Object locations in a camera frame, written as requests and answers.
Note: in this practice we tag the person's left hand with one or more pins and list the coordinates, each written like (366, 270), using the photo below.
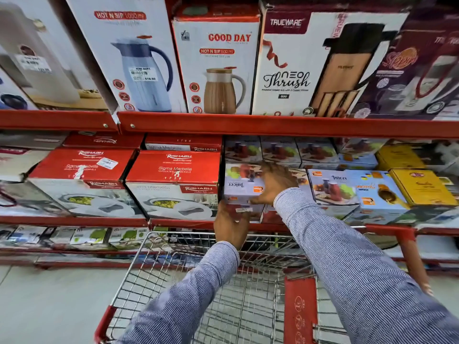
(231, 229)

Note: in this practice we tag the person's right hand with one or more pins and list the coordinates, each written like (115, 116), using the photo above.
(278, 184)

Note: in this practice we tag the person's left fingers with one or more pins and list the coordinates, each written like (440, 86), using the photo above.
(227, 211)

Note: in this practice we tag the person's right thumb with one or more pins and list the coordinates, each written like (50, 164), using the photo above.
(261, 199)

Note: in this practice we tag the lilac juicer carton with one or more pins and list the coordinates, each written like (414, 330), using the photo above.
(242, 186)

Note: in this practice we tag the person's right forearm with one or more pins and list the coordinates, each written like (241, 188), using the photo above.
(358, 275)

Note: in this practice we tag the person's left forearm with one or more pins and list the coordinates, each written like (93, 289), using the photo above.
(190, 300)

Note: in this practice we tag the red white casserole box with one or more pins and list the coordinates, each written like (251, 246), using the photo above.
(183, 143)
(104, 140)
(175, 182)
(86, 175)

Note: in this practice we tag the stack of juicer boxes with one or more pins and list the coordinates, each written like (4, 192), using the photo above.
(330, 189)

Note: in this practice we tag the red metal shelf board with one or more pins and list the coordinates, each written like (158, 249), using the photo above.
(287, 124)
(57, 119)
(53, 263)
(71, 221)

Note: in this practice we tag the blue yellow appliance box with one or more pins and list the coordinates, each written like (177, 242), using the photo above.
(380, 197)

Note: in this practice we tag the white box brown jug picture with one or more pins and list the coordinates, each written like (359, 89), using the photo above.
(218, 68)

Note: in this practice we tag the white maroon flask box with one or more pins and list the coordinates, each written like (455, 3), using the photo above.
(304, 64)

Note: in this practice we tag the row of white green packets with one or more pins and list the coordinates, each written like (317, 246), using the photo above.
(82, 235)

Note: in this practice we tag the white box blue jug picture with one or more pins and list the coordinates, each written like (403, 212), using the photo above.
(136, 57)

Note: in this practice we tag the dark maroon flask box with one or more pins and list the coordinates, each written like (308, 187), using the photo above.
(419, 71)

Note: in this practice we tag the white grey casserole box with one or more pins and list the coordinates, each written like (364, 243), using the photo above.
(18, 189)

